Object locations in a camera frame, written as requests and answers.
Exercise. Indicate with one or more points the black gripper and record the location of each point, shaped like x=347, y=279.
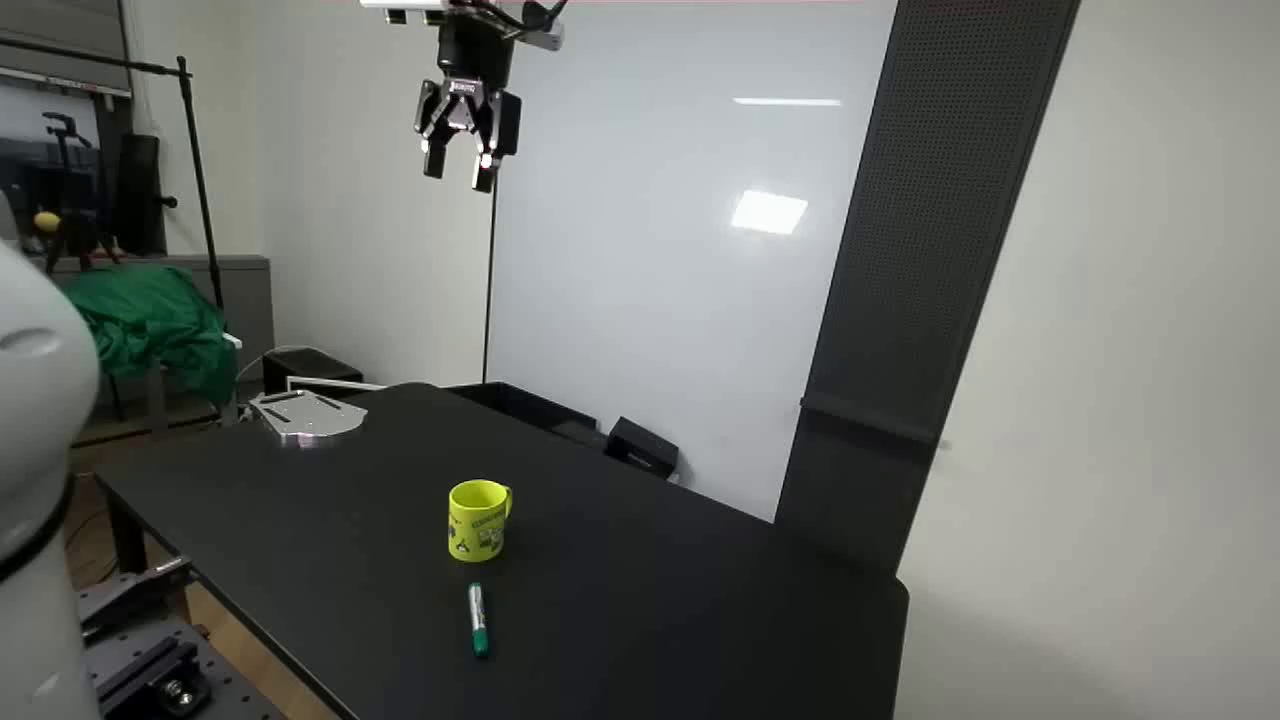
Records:
x=471, y=66

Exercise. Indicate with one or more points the green white marker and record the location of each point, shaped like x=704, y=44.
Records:
x=478, y=623

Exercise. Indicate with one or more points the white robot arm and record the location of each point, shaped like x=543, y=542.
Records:
x=38, y=401

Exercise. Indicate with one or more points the yellow-green mug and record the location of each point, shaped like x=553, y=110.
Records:
x=478, y=522

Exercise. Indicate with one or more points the thin black stand pole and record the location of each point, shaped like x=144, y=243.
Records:
x=491, y=295

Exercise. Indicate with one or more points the large whiteboard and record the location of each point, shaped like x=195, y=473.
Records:
x=667, y=267

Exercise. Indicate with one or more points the small black box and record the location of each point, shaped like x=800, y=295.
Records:
x=308, y=365

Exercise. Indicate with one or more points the grey cabinet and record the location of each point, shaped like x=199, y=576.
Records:
x=247, y=300

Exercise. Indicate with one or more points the low black case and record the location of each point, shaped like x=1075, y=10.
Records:
x=532, y=406

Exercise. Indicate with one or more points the white grey flat tray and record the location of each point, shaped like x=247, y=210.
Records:
x=314, y=419

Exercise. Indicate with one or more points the black angled box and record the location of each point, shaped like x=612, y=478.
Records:
x=643, y=449

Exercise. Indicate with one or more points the green cloth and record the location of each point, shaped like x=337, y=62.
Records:
x=144, y=326

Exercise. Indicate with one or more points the black tripod equipment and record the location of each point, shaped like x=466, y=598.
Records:
x=104, y=186

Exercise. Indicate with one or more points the grey roller blind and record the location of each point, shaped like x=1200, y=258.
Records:
x=66, y=43

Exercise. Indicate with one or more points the yellow ball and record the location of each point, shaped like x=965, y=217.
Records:
x=48, y=223

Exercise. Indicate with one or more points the dark grey pillar panel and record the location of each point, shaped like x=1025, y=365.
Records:
x=907, y=267

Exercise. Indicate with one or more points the grey perforated mounting plate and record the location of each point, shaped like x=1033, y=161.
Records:
x=141, y=653

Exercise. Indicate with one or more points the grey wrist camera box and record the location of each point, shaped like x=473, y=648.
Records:
x=543, y=26

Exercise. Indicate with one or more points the black backdrop stand frame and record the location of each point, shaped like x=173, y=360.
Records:
x=199, y=174

